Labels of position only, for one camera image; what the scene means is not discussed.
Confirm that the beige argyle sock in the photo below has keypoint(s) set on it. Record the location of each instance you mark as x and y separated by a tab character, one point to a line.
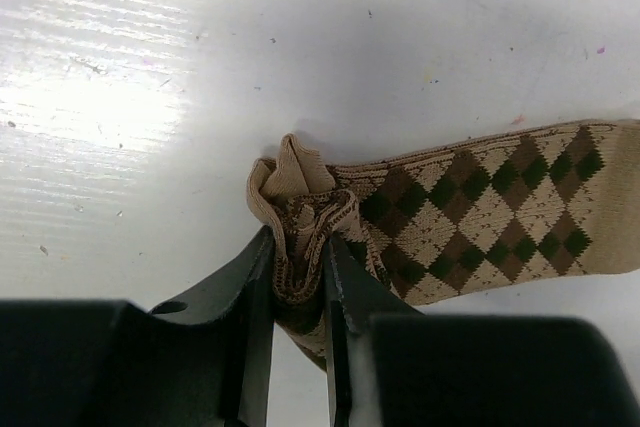
547	202

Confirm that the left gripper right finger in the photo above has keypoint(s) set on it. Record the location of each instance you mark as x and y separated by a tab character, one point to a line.
390	365

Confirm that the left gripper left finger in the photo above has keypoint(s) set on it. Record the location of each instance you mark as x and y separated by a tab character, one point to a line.
201	358

